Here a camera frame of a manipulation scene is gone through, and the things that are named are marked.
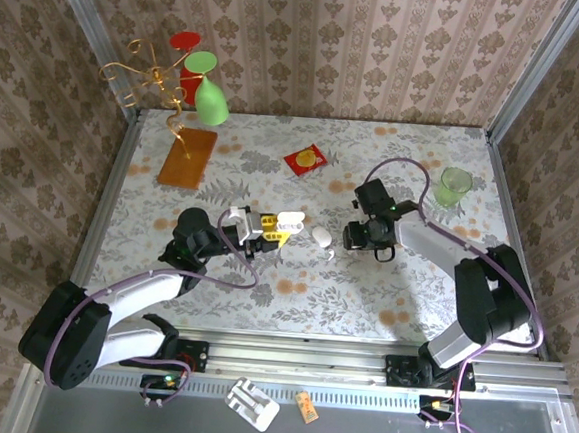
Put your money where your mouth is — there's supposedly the white pill-shaped charging case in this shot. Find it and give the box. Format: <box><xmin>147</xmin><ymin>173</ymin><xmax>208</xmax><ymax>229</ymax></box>
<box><xmin>274</xmin><ymin>209</ymin><xmax>305</xmax><ymax>235</ymax></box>

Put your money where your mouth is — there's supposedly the white oval case with display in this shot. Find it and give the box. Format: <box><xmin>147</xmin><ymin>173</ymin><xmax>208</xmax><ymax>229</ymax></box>
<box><xmin>309</xmin><ymin>226</ymin><xmax>334</xmax><ymax>250</ymax></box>

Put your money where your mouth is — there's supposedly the floral table cover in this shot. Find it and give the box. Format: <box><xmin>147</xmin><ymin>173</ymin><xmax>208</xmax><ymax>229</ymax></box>
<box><xmin>83</xmin><ymin>98</ymin><xmax>553</xmax><ymax>355</ymax></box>

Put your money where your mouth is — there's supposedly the red foil packet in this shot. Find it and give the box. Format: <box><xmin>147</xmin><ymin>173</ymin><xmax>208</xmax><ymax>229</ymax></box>
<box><xmin>282</xmin><ymin>140</ymin><xmax>329</xmax><ymax>179</ymax></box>

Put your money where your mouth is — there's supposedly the green plastic cup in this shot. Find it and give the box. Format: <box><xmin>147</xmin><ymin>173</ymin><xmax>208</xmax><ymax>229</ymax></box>
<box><xmin>430</xmin><ymin>165</ymin><xmax>475</xmax><ymax>211</ymax></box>

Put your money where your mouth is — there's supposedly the green wine glass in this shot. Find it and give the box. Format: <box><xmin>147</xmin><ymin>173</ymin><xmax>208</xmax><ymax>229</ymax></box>
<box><xmin>180</xmin><ymin>49</ymin><xmax>234</xmax><ymax>126</ymax></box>

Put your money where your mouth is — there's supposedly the small controller board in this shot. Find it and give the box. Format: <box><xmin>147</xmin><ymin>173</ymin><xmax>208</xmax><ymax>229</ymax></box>
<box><xmin>415</xmin><ymin>392</ymin><xmax>463</xmax><ymax>432</ymax></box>
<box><xmin>138</xmin><ymin>370</ymin><xmax>192</xmax><ymax>413</ymax></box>

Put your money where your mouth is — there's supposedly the white plastic holder tray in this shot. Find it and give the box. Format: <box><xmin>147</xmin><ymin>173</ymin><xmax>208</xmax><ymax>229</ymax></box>
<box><xmin>223</xmin><ymin>375</ymin><xmax>283</xmax><ymax>433</ymax></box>

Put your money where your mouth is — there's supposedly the small orange packet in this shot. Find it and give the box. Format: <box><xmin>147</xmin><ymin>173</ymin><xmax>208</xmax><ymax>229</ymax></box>
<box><xmin>293</xmin><ymin>390</ymin><xmax>322</xmax><ymax>424</ymax></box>

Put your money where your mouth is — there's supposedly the red wine glass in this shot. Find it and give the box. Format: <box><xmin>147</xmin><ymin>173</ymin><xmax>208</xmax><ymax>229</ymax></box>
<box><xmin>165</xmin><ymin>30</ymin><xmax>206</xmax><ymax>107</ymax></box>

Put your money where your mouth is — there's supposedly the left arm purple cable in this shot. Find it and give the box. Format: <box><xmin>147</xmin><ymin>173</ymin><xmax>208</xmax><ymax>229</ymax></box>
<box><xmin>42</xmin><ymin>195</ymin><xmax>266</xmax><ymax>410</ymax></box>

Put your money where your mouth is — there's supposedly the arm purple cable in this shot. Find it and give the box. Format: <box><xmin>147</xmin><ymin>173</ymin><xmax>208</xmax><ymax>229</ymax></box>
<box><xmin>42</xmin><ymin>195</ymin><xmax>266</xmax><ymax>410</ymax></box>
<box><xmin>345</xmin><ymin>154</ymin><xmax>558</xmax><ymax>433</ymax></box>

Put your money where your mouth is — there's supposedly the gold wire rack orange base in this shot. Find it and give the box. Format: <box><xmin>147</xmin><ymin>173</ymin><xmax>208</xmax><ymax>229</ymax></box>
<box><xmin>91</xmin><ymin>35</ymin><xmax>227</xmax><ymax>192</ymax></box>

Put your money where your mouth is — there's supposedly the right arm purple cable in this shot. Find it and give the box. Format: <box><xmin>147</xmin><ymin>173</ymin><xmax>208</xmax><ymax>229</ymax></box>
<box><xmin>345</xmin><ymin>154</ymin><xmax>558</xmax><ymax>433</ymax></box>

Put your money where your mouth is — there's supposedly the aluminium table side rail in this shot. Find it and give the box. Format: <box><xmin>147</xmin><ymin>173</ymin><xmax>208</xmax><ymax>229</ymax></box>
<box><xmin>466</xmin><ymin>129</ymin><xmax>568</xmax><ymax>361</ymax></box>
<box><xmin>58</xmin><ymin>102</ymin><xmax>147</xmax><ymax>325</ymax></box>

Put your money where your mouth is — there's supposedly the aluminium mounting rail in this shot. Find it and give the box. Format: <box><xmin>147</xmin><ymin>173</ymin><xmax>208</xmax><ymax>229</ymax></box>
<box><xmin>171</xmin><ymin>325</ymin><xmax>573</xmax><ymax>406</ymax></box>

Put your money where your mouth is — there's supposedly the slotted grey cable duct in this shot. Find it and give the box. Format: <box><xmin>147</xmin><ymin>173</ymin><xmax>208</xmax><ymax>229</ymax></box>
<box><xmin>20</xmin><ymin>359</ymin><xmax>425</xmax><ymax>415</ymax></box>

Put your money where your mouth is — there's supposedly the aluminium frame post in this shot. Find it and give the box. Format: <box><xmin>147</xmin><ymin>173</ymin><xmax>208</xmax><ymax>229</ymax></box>
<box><xmin>34</xmin><ymin>0</ymin><xmax>150</xmax><ymax>115</ymax></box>
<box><xmin>484</xmin><ymin>0</ymin><xmax>579</xmax><ymax>150</ymax></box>

